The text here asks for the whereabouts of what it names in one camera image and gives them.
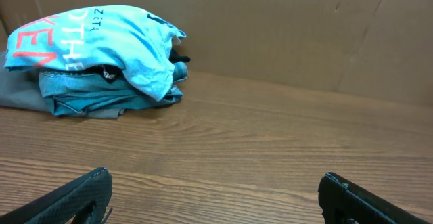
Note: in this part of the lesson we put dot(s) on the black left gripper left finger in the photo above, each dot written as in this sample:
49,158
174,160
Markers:
81,201

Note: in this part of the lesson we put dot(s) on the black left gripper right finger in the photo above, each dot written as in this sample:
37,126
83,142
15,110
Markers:
342,201

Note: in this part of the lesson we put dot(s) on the folded blue denim jeans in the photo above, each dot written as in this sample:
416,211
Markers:
90,95

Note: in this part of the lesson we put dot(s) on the folded grey garment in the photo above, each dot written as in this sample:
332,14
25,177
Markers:
21,89

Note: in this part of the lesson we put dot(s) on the black garment in pile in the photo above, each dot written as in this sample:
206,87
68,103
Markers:
111,73

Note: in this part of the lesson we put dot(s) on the light blue printed t-shirt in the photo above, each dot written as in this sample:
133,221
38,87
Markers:
129,38

